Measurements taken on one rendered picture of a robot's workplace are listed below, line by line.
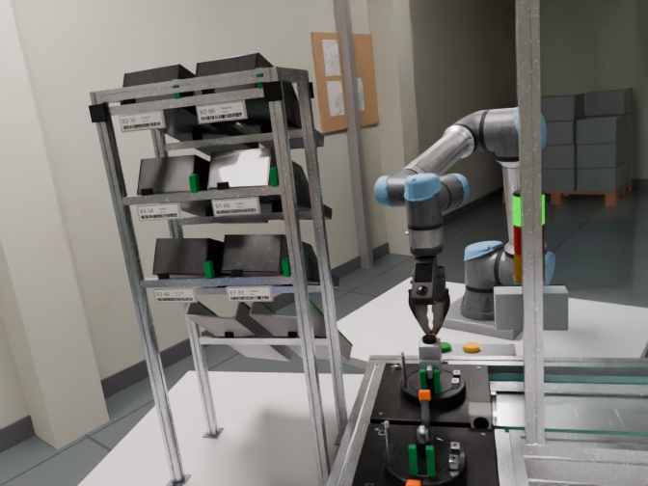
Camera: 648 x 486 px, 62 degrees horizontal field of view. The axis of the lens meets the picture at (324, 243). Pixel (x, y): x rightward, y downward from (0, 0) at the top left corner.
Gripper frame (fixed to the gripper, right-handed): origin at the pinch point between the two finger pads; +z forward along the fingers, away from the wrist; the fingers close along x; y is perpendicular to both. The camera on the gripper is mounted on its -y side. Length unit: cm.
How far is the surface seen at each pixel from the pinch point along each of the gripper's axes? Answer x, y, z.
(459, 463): -5.9, -33.1, 8.1
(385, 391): 10.3, -7.5, 10.2
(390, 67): 56, 426, -77
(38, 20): 207, 151, -111
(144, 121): 44, -28, -53
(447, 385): -3.4, -7.8, 8.2
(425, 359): 0.8, -8.7, 1.7
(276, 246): 25.4, -22.1, -28.0
